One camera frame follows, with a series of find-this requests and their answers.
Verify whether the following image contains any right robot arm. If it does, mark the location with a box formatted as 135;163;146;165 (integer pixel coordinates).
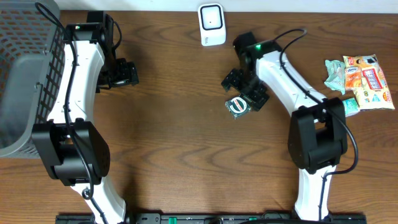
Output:
221;32;348;221

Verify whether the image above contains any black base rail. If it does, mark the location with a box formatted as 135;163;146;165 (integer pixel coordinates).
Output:
55;212;368;224

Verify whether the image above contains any white blue snack bag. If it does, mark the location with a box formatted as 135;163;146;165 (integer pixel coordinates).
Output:
343;54;395;110

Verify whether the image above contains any dark grey plastic basket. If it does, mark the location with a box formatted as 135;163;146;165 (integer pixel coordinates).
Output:
1;0;65;159

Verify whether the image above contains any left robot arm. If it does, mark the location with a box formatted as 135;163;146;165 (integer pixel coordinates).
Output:
32;4;139;223

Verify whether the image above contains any white barcode scanner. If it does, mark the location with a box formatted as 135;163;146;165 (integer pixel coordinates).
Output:
197;3;226;47

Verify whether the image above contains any teal wet wipes pack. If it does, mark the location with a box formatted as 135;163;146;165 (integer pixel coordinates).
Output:
324;60;345;95

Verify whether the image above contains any orange Kleenex tissue pack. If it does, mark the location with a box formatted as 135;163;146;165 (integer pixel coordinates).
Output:
345;67;362;90

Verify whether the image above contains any green Kleenex tissue pack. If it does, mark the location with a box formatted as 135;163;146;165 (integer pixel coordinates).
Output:
343;98;360;117

